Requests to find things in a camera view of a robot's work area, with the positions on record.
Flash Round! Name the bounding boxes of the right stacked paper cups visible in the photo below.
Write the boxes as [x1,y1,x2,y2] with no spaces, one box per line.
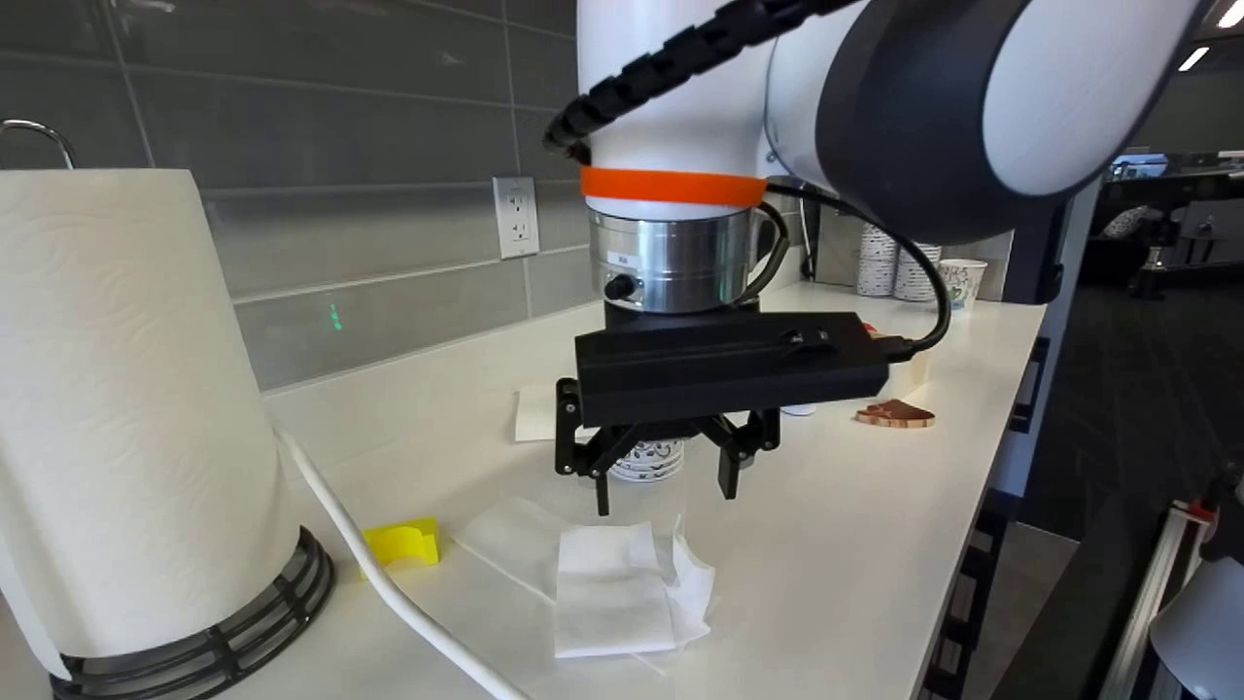
[892,254,934,304]

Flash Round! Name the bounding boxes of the white napkin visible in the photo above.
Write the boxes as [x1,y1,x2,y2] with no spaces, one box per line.
[553,525,715,661]
[513,384,557,444]

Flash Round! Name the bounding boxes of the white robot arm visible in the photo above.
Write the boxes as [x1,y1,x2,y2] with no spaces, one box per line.
[542,0,1212,489]

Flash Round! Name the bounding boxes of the white paper towel roll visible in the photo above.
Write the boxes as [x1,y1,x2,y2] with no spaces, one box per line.
[0,166,295,678]

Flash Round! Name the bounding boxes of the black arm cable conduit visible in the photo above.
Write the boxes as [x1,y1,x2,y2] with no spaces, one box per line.
[541,0,859,166]

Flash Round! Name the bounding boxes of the white power cable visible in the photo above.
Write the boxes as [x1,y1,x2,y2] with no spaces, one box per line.
[269,424,522,700]

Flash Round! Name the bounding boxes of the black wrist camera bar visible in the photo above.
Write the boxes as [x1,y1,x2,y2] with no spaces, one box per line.
[574,311,905,424]

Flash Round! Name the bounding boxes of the brown snack piece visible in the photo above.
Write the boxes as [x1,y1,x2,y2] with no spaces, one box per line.
[851,402,938,429]

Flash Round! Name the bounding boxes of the left stacked paper cups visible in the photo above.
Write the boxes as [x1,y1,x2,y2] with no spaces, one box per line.
[855,228,899,299]

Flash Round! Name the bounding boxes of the patterned paper cup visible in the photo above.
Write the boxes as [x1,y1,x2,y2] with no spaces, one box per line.
[611,439,685,485]

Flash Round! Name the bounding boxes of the white wall outlet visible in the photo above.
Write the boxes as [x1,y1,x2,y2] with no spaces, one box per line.
[492,177,541,256]

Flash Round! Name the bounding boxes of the black paper towel holder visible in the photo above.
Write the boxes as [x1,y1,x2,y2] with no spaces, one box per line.
[50,527,338,700]

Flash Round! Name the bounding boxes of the yellow plastic block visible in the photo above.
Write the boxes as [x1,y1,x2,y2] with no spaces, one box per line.
[365,520,441,569]

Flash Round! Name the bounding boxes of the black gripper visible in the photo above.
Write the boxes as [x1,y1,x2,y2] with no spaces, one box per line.
[553,378,783,520]

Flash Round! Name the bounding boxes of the single green paper cup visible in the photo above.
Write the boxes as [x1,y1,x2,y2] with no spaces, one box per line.
[938,256,988,311]

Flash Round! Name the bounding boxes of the stacked paper cups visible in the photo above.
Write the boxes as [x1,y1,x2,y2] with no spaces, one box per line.
[855,228,899,299]
[892,254,934,304]

